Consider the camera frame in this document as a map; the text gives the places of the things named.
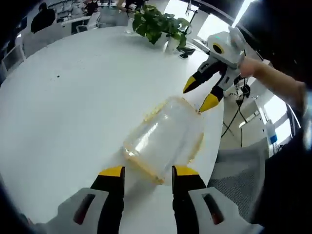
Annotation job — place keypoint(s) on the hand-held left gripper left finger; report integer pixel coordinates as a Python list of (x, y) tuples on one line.
[(107, 195)]

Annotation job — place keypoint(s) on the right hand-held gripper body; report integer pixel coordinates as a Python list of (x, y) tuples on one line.
[(230, 48)]

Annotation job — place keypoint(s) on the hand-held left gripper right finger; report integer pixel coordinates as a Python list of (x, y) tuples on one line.
[(187, 195)]

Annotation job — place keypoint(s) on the clear plastic buckle container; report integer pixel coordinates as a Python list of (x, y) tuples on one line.
[(163, 136)]

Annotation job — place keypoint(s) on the person's right hand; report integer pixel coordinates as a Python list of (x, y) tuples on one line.
[(248, 68)]

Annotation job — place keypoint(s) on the black curved gadget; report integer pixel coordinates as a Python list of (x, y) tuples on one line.
[(187, 51)]

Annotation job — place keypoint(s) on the grey mesh office chair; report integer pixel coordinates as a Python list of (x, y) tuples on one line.
[(234, 180)]

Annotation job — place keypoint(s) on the black pole stand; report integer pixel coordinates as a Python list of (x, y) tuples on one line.
[(190, 6)]

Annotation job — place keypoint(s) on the green potted plant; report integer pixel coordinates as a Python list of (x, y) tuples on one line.
[(156, 24)]

